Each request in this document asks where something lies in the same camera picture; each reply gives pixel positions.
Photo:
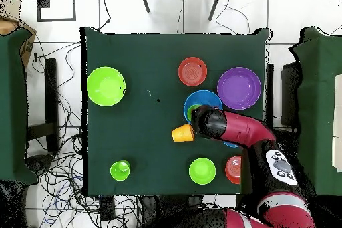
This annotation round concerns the orange-yellow stepped cup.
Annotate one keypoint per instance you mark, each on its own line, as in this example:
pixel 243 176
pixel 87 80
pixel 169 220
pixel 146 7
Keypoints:
pixel 181 134

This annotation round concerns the large blue bowl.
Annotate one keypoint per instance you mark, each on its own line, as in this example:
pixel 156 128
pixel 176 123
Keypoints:
pixel 203 98

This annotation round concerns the orange bowl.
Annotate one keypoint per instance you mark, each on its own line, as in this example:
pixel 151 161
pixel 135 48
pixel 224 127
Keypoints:
pixel 192 71
pixel 232 170

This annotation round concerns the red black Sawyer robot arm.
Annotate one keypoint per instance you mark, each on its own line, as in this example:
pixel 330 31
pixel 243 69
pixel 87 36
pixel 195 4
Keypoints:
pixel 245 131

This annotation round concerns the dark green tablecloth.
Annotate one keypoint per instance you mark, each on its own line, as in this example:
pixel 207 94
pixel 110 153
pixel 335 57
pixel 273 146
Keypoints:
pixel 133 145

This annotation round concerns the small light green bowl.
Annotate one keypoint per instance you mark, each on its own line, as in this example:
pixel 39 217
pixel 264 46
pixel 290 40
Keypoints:
pixel 202 171

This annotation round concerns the small blue bowl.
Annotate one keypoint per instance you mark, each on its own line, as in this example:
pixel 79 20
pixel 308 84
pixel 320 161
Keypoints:
pixel 230 145

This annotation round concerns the large green bowl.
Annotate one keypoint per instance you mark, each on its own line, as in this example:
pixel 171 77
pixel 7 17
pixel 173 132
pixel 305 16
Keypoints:
pixel 106 86

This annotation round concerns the purple bowl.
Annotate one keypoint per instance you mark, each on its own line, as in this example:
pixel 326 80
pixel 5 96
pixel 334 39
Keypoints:
pixel 239 88

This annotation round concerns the green stepped cup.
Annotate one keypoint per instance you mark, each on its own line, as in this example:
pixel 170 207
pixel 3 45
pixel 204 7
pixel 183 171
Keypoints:
pixel 120 170

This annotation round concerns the black tripod leg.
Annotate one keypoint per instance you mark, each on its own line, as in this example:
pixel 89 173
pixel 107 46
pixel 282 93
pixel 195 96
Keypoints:
pixel 216 4
pixel 144 0

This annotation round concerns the black box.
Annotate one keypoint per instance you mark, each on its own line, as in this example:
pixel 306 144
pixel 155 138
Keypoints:
pixel 290 91

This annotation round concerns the black floor stand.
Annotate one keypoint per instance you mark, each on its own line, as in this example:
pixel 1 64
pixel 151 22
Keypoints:
pixel 52 91

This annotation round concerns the grey stand base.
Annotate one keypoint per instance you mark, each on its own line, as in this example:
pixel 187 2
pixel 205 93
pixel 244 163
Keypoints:
pixel 38 162

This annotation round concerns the green cloth side table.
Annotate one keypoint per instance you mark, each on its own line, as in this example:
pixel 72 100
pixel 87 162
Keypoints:
pixel 12 105
pixel 320 91

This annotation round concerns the brown cardboard box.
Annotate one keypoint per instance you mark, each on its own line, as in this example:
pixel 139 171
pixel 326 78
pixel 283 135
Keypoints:
pixel 26 43

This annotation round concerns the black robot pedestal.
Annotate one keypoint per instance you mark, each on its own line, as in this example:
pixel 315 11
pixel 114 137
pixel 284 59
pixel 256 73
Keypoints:
pixel 165 204

